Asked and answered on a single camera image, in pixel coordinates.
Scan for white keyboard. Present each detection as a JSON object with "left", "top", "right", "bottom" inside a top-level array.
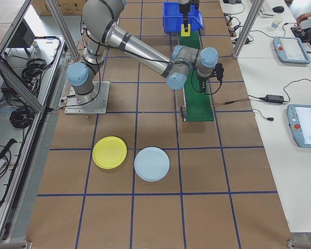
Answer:
[{"left": 260, "top": 1, "right": 274, "bottom": 16}]

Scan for bystander bare hand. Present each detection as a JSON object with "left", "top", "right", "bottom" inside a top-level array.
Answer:
[{"left": 295, "top": 11, "right": 311, "bottom": 22}]

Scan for black power adapter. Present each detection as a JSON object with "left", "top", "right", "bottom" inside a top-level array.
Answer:
[{"left": 264, "top": 94, "right": 286, "bottom": 104}]

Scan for light blue plate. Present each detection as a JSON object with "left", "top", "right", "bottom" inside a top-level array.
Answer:
[{"left": 134, "top": 146, "right": 171, "bottom": 182}]

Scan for black handle tool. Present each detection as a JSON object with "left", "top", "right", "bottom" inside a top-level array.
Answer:
[{"left": 0, "top": 139, "right": 18, "bottom": 161}]

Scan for yellow plate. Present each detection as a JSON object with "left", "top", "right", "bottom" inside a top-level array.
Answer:
[{"left": 92, "top": 135, "right": 128, "bottom": 170}]

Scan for blue plastic storage bin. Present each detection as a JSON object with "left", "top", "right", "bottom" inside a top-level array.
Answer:
[{"left": 162, "top": 1, "right": 205, "bottom": 34}]

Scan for V-shaped metal bar frame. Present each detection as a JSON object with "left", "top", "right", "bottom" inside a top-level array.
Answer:
[{"left": 0, "top": 0, "right": 68, "bottom": 244}]

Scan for coiled black cable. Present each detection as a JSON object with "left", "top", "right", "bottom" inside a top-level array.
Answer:
[
  {"left": 9, "top": 106, "right": 33, "bottom": 129},
  {"left": 22, "top": 58, "right": 54, "bottom": 84}
]

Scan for aluminium corner bar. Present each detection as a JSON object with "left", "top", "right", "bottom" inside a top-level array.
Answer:
[
  {"left": 7, "top": 240, "right": 32, "bottom": 249},
  {"left": 286, "top": 233, "right": 311, "bottom": 249}
]

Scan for aluminium upright post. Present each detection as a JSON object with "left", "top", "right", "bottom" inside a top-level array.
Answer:
[
  {"left": 232, "top": 0, "right": 265, "bottom": 60},
  {"left": 48, "top": 0, "right": 80, "bottom": 61}
]

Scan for green conveyor belt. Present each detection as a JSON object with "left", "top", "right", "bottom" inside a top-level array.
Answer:
[{"left": 176, "top": 31, "right": 215, "bottom": 123}]

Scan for black cable with plug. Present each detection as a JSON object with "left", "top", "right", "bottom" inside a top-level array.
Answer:
[{"left": 252, "top": 108, "right": 275, "bottom": 122}]

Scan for cardboard box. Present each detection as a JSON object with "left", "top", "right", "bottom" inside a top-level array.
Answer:
[{"left": 31, "top": 0, "right": 88, "bottom": 17}]

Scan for light blue teach pendant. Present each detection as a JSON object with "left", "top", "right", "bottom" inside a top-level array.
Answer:
[
  {"left": 272, "top": 36, "right": 311, "bottom": 65},
  {"left": 286, "top": 103, "right": 311, "bottom": 149}
]

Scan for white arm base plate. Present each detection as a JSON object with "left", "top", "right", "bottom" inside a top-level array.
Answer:
[{"left": 64, "top": 80, "right": 111, "bottom": 115}]

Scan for yellow foam block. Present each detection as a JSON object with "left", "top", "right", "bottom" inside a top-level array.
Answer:
[{"left": 180, "top": 24, "right": 192, "bottom": 37}]

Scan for black electronics box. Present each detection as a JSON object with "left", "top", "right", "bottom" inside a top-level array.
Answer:
[{"left": 9, "top": 18, "right": 37, "bottom": 50}]

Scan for red conveyor wires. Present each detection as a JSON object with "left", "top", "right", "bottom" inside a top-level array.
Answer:
[{"left": 211, "top": 99, "right": 250, "bottom": 107}]

